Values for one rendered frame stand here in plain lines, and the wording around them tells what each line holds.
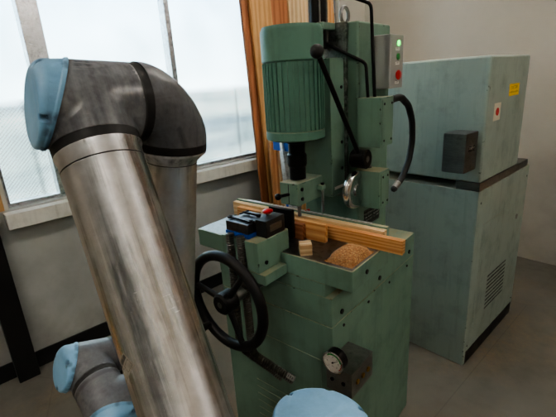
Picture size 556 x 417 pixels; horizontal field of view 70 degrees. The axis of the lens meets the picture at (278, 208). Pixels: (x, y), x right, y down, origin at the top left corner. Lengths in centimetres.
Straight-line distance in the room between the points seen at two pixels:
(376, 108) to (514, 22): 214
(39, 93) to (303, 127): 73
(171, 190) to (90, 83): 21
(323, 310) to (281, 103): 58
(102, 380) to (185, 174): 44
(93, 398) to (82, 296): 165
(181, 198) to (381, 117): 75
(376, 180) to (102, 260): 92
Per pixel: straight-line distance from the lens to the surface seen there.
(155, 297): 51
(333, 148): 126
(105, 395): 88
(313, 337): 121
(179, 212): 70
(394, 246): 112
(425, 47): 354
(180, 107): 63
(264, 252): 108
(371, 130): 127
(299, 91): 112
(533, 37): 326
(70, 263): 242
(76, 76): 58
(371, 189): 128
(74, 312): 252
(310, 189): 124
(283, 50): 112
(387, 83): 135
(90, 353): 94
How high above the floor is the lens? 136
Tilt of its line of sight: 18 degrees down
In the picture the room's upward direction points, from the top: 4 degrees counter-clockwise
